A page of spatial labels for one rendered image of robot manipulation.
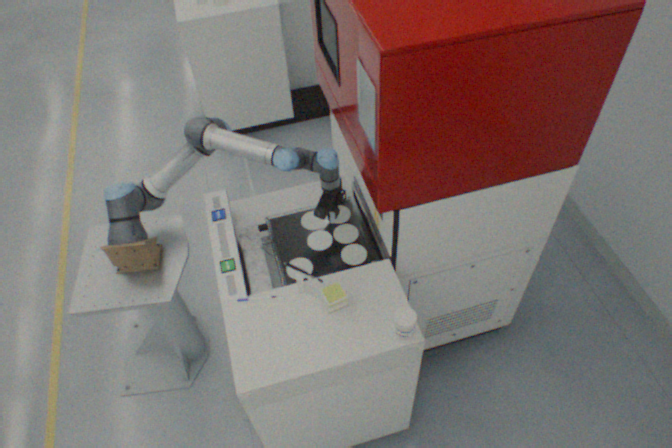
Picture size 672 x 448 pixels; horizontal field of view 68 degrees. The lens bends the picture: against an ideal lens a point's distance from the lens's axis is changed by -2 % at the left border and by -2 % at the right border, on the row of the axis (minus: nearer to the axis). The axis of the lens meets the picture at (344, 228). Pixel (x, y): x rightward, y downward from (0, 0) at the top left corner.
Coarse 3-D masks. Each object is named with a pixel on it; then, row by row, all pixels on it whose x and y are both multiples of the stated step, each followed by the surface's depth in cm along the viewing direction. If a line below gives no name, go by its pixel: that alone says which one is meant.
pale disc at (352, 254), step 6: (348, 246) 199; (354, 246) 199; (360, 246) 198; (342, 252) 197; (348, 252) 197; (354, 252) 197; (360, 252) 197; (366, 252) 197; (342, 258) 195; (348, 258) 195; (354, 258) 195; (360, 258) 195
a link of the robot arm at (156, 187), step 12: (216, 120) 192; (180, 156) 197; (192, 156) 197; (168, 168) 200; (180, 168) 199; (144, 180) 203; (156, 180) 202; (168, 180) 202; (156, 192) 204; (156, 204) 208
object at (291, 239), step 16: (352, 208) 211; (272, 224) 207; (288, 224) 207; (336, 224) 206; (352, 224) 206; (288, 240) 202; (304, 240) 201; (336, 240) 201; (288, 256) 197; (304, 256) 196; (320, 256) 196; (336, 256) 196; (368, 256) 195; (320, 272) 191; (336, 272) 191
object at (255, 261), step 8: (240, 240) 205; (248, 240) 205; (248, 256) 200; (256, 256) 200; (264, 256) 200; (248, 264) 197; (256, 264) 197; (264, 264) 197; (248, 272) 195; (256, 272) 195; (264, 272) 195; (256, 280) 193; (264, 280) 192; (256, 288) 190; (264, 288) 190
